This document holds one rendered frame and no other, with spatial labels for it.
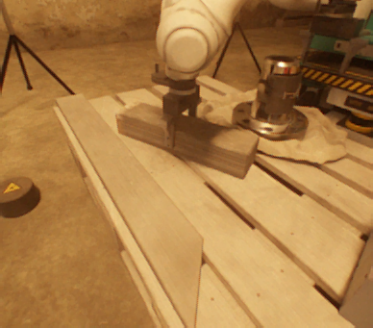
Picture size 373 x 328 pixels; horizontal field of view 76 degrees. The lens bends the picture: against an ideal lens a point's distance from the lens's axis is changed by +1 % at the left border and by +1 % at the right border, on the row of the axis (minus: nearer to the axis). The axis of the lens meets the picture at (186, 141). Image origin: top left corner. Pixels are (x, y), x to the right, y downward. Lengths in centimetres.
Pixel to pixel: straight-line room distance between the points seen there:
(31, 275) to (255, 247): 52
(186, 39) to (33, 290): 62
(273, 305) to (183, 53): 44
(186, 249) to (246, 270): 12
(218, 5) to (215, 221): 42
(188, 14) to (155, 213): 39
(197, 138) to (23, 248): 53
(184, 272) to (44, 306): 34
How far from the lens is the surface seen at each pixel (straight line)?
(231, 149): 62
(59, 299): 69
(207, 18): 44
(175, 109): 63
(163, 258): 48
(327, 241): 61
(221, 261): 51
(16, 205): 85
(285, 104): 83
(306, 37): 96
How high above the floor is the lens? 58
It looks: 34 degrees down
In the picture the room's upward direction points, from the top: 2 degrees clockwise
